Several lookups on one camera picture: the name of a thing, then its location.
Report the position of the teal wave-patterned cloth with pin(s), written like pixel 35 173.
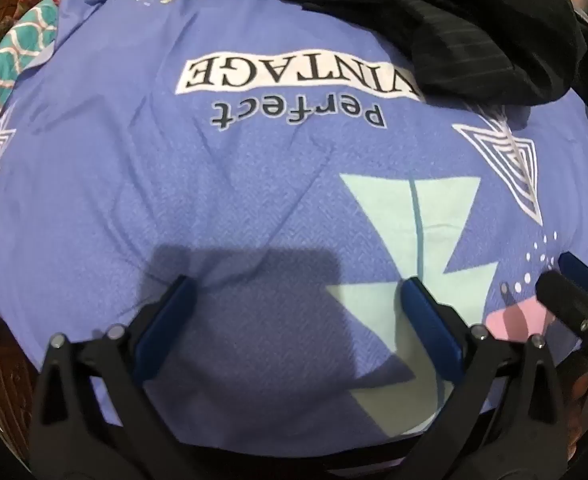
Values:
pixel 9 65

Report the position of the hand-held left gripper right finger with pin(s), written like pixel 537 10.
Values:
pixel 424 315

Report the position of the blue printed bedsheet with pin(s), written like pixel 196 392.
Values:
pixel 224 200

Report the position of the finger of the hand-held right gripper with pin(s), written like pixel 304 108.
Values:
pixel 581 272
pixel 564 300

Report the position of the black pinstriped garment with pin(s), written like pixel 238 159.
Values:
pixel 424 20

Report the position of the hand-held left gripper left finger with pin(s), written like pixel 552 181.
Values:
pixel 174 310

